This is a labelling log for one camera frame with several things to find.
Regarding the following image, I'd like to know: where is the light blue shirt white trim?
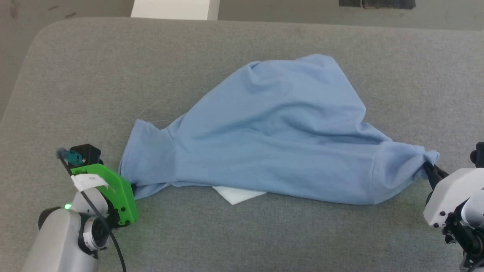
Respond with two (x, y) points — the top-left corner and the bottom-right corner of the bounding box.
(119, 54), (441, 206)

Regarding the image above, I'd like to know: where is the white cable label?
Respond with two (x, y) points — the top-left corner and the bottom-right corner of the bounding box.
(71, 173), (110, 192)

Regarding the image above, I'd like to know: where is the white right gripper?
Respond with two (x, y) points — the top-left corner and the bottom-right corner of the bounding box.
(422, 162), (484, 229)

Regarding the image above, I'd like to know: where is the large black floor mat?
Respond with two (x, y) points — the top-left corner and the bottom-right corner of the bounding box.
(361, 0), (416, 10)

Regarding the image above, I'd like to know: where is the white box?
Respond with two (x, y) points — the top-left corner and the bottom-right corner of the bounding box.
(130, 0), (220, 21)

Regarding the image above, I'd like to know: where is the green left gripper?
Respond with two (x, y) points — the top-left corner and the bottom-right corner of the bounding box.
(70, 163), (139, 228)

